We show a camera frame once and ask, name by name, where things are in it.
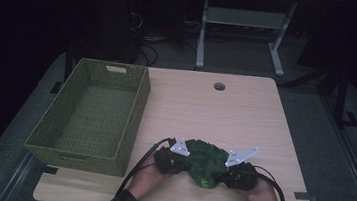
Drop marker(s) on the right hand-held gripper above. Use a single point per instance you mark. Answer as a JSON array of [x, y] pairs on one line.
[[240, 175]]

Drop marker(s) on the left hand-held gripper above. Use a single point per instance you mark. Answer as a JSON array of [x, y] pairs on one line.
[[170, 161]]

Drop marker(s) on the dark green cloth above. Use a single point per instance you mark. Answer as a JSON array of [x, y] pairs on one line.
[[206, 164]]

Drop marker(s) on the person's left hand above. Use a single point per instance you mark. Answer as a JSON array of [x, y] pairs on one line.
[[148, 181]]

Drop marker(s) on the grey tape strip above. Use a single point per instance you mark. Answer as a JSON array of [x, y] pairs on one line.
[[303, 196]]

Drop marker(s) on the green woven basket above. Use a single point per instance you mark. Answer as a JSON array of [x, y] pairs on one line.
[[98, 112]]

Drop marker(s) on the black tape strip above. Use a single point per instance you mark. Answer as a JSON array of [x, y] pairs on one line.
[[49, 169]]

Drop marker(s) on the black metal stand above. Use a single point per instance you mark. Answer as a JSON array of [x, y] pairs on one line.
[[341, 97]]

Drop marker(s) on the metal floor rail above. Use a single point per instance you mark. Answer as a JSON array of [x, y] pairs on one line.
[[16, 177], [354, 159]]

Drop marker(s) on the white metal desk frame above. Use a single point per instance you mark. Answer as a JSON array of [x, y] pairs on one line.
[[242, 17]]

